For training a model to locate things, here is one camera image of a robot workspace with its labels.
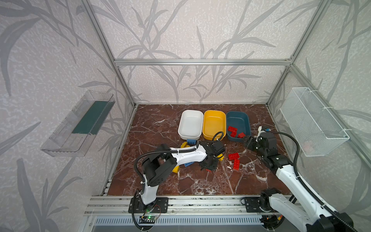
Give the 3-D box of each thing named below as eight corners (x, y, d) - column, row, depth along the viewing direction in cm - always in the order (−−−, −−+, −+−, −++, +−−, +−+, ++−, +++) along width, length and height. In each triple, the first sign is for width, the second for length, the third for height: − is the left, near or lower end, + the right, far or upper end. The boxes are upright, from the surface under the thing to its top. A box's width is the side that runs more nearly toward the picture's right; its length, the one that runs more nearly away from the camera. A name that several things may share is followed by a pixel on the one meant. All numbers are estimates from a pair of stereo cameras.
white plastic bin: (178, 140, 101) (177, 136, 96) (180, 114, 116) (180, 109, 111) (203, 140, 101) (204, 136, 96) (202, 114, 116) (203, 109, 111)
